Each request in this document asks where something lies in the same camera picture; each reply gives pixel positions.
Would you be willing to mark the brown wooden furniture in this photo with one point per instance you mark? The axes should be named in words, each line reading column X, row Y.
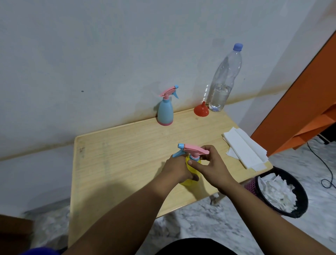
column 13, row 231

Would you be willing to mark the red plastic funnel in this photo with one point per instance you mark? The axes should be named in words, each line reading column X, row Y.
column 201, row 111

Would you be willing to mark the blue bottle cap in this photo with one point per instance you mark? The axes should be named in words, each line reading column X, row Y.
column 238, row 46

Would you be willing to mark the stack of white paper tissues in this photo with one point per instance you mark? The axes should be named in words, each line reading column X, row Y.
column 244, row 149

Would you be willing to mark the person's right forearm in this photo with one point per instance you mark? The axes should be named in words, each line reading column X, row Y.
column 262, row 223

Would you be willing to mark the clear plastic water bottle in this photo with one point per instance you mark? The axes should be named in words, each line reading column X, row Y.
column 223, row 86

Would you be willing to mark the crumpled white paper waste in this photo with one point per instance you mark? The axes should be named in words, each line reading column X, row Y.
column 275, row 191

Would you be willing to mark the person's right hand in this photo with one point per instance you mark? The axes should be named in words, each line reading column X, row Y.
column 215, row 173

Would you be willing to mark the orange shelf cabinet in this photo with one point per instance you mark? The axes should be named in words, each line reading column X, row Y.
column 302, row 105

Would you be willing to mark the person's left forearm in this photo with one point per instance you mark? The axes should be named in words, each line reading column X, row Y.
column 123, row 223

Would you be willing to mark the person's black shorts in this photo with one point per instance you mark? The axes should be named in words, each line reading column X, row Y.
column 194, row 248

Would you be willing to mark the yellow spray bottle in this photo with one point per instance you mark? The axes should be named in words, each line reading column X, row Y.
column 189, row 171

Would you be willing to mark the person's left hand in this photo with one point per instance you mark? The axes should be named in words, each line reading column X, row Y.
column 170, row 173

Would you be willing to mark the pink mesh waste basket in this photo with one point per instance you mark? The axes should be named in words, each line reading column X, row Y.
column 250, row 185

